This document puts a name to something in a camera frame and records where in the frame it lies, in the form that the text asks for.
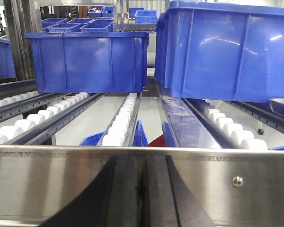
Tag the blue guide rail strip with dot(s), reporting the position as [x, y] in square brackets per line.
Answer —
[181, 128]

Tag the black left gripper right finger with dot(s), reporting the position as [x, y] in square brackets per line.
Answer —
[166, 200]

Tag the large blue bin right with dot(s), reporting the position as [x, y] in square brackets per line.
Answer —
[221, 51]

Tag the white roller track right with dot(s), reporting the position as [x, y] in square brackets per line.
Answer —
[243, 138]

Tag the white roller track centre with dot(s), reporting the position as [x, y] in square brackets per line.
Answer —
[120, 131]

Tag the blue bin far left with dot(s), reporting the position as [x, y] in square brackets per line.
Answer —
[7, 69]

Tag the background blue bins group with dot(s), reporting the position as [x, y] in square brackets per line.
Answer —
[62, 25]

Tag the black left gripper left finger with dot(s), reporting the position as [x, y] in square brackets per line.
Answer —
[111, 199]

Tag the white roller track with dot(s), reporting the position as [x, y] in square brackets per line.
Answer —
[243, 138]
[9, 132]
[17, 98]
[120, 131]

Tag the blue bin lower shelf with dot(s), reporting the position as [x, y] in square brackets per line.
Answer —
[140, 139]

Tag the blue bin centre shelf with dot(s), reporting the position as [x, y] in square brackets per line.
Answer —
[112, 62]

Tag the blue bin shelf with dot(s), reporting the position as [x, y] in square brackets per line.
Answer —
[112, 62]
[140, 139]

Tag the stainless steel shelf rail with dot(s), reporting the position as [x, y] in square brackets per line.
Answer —
[235, 187]

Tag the silver metal tray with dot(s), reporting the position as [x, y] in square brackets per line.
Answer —
[277, 105]

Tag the white roller track left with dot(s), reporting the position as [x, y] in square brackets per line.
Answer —
[17, 98]

